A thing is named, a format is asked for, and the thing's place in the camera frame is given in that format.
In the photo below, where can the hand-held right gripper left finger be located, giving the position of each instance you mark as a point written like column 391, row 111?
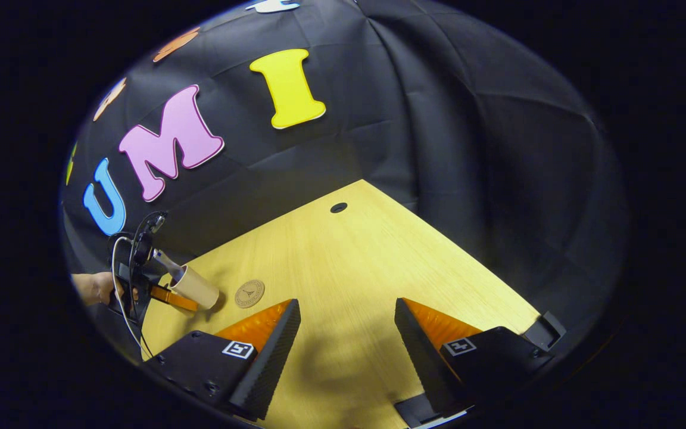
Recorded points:
column 259, row 369

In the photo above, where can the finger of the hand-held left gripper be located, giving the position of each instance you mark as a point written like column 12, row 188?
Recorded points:
column 176, row 298

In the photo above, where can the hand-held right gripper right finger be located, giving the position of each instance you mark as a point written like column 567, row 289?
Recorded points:
column 423, row 357

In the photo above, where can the beige cup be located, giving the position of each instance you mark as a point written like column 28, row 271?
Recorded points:
column 197, row 289

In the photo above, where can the round cork coaster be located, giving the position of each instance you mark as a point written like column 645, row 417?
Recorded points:
column 249, row 294

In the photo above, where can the wooden desktop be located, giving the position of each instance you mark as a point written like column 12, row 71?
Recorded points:
column 349, row 268

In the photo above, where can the black desk edge clamp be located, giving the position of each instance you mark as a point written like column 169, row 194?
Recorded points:
column 548, row 330
column 414, row 411

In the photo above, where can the round black desk grommet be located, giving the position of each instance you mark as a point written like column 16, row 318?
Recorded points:
column 338, row 207

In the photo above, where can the black backdrop cloth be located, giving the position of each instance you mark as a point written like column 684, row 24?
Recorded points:
column 468, row 149

